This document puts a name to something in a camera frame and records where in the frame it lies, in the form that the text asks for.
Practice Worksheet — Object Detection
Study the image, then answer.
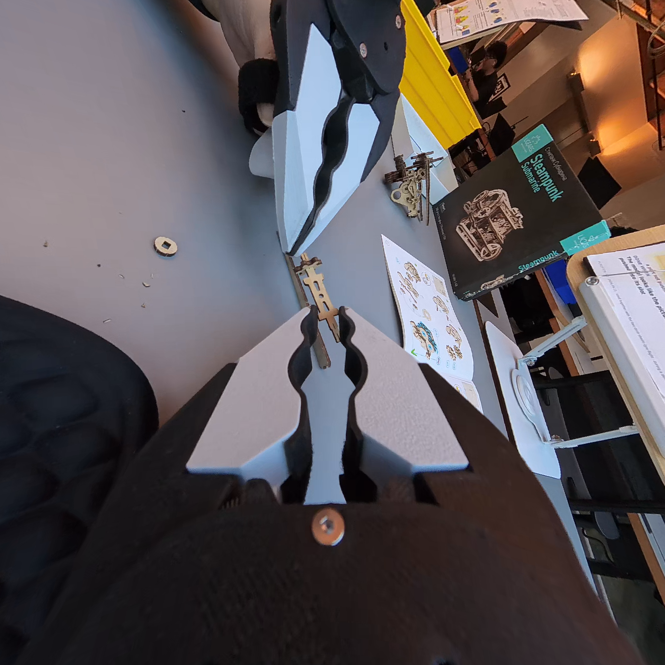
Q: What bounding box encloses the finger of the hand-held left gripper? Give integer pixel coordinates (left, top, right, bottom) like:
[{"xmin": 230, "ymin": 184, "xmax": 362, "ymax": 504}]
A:
[
  {"xmin": 273, "ymin": 23, "xmax": 346, "ymax": 255},
  {"xmin": 299, "ymin": 101, "xmax": 381, "ymax": 255}
]

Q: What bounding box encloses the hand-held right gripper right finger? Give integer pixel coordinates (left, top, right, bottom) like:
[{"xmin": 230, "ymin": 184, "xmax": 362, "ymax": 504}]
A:
[{"xmin": 339, "ymin": 305, "xmax": 471, "ymax": 505}]

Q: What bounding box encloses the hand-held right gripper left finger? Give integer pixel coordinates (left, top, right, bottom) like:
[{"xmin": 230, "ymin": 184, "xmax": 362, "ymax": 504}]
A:
[{"xmin": 185, "ymin": 305, "xmax": 320, "ymax": 505}]

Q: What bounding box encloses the slotted wooden axle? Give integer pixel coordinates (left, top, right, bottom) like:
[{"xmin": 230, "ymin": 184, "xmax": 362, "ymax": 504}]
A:
[{"xmin": 307, "ymin": 269, "xmax": 344, "ymax": 344}]

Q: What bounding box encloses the person's left hand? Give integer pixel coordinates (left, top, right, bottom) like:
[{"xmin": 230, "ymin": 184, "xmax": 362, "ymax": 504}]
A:
[{"xmin": 218, "ymin": 0, "xmax": 278, "ymax": 130}]

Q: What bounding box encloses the white cardboard tray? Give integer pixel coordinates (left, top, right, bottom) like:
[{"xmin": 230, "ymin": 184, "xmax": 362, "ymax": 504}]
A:
[{"xmin": 397, "ymin": 94, "xmax": 459, "ymax": 204}]

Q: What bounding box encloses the dark wooden model assembly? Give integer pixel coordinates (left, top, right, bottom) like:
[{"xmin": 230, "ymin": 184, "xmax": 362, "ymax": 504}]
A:
[{"xmin": 384, "ymin": 151, "xmax": 445, "ymax": 225}]

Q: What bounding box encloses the yellow plastic bin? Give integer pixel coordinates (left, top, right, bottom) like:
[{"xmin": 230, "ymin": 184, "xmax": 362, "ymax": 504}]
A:
[{"xmin": 397, "ymin": 0, "xmax": 483, "ymax": 149}]

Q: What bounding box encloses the long flat wooden stick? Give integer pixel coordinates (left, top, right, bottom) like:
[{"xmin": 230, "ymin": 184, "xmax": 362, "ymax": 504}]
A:
[{"xmin": 285, "ymin": 252, "xmax": 331, "ymax": 370}]

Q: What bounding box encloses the assembly instruction booklet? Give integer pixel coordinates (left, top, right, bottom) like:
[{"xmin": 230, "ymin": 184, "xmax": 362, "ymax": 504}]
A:
[{"xmin": 381, "ymin": 234, "xmax": 484, "ymax": 415}]

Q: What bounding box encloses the wooden document stand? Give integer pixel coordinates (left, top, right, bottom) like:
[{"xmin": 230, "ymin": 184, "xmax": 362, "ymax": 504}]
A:
[{"xmin": 483, "ymin": 223, "xmax": 665, "ymax": 481}]

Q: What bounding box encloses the background document stand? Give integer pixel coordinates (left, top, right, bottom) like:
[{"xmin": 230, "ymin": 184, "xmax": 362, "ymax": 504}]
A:
[{"xmin": 435, "ymin": 0, "xmax": 590, "ymax": 45}]

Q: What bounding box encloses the black model kit box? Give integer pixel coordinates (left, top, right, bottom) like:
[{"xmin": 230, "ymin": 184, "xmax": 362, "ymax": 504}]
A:
[{"xmin": 432, "ymin": 124, "xmax": 611, "ymax": 302}]

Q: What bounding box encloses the black honeycomb cushion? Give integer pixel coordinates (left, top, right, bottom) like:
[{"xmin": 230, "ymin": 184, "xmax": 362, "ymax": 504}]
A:
[{"xmin": 0, "ymin": 293, "xmax": 160, "ymax": 665}]

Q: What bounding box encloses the printed instruction sheet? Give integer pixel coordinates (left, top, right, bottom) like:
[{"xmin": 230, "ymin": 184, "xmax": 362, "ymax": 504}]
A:
[{"xmin": 586, "ymin": 243, "xmax": 665, "ymax": 397}]

